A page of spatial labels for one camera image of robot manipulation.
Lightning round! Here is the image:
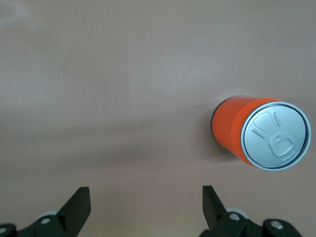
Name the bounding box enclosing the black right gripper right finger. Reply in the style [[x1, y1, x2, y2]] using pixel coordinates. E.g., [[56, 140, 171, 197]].
[[201, 185, 266, 237]]

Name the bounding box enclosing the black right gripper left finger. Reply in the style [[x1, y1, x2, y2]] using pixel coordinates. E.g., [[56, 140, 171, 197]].
[[18, 186, 91, 237]]

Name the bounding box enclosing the orange can with silver lid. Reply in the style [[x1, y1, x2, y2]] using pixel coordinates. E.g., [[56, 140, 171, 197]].
[[211, 96, 312, 171]]

